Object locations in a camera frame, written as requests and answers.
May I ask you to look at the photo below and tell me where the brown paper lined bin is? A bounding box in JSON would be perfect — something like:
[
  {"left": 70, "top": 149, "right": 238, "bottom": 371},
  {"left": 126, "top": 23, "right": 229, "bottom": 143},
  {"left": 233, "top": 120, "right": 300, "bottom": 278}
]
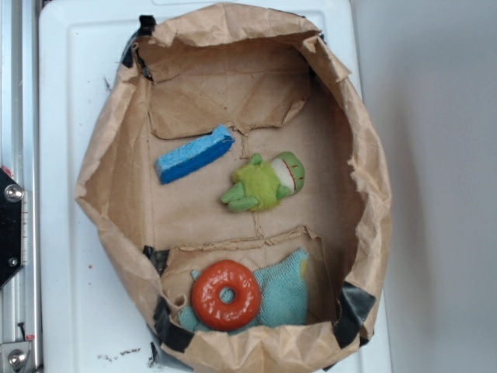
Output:
[{"left": 75, "top": 3, "right": 391, "bottom": 372}]

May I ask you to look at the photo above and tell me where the black metal bracket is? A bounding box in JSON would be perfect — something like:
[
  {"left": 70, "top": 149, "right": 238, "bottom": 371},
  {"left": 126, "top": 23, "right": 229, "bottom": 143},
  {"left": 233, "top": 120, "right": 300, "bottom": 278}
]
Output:
[{"left": 0, "top": 166, "right": 25, "bottom": 289}]

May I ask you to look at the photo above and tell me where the green plush frog toy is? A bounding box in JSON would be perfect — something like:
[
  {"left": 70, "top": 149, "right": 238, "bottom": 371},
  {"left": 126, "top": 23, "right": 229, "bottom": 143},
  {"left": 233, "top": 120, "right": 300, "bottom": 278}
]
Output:
[{"left": 221, "top": 152, "right": 305, "bottom": 212}]

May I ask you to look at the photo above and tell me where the light blue knitted cloth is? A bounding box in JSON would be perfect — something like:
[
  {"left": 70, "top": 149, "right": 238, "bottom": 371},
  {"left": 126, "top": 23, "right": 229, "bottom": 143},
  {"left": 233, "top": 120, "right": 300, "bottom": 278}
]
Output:
[{"left": 179, "top": 249, "right": 308, "bottom": 334}]

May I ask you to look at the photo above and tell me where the blue sponge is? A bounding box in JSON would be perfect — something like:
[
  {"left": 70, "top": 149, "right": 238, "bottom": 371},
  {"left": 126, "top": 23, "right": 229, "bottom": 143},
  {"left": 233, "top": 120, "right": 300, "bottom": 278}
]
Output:
[{"left": 155, "top": 125, "right": 235, "bottom": 184}]

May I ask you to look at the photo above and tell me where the white plastic tray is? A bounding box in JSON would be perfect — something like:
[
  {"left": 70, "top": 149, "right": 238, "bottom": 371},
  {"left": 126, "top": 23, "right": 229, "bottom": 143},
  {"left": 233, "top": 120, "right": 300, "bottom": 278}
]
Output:
[{"left": 40, "top": 1, "right": 390, "bottom": 372}]

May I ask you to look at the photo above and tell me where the aluminium frame rail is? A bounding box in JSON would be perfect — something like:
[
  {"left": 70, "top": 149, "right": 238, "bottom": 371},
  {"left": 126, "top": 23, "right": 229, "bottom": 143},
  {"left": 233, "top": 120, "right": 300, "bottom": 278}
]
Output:
[{"left": 1, "top": 1, "right": 43, "bottom": 372}]

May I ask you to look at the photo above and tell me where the orange toy donut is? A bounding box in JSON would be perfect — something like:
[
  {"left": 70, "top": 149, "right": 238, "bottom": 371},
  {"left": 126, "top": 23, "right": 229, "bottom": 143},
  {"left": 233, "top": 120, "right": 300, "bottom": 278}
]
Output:
[{"left": 191, "top": 260, "right": 262, "bottom": 331}]

